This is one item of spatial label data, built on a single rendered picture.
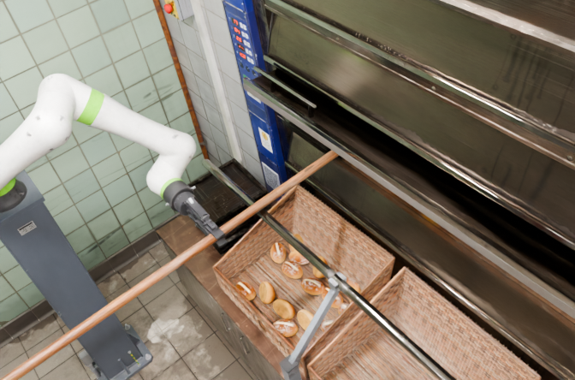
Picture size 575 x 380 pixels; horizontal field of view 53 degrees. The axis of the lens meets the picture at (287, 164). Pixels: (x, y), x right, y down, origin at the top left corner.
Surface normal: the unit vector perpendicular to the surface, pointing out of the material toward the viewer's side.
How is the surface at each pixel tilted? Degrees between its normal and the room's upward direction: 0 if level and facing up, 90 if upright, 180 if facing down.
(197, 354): 0
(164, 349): 0
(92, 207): 90
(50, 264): 90
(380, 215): 70
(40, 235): 90
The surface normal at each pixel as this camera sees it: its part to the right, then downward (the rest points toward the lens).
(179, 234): -0.14, -0.71
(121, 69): 0.62, 0.48
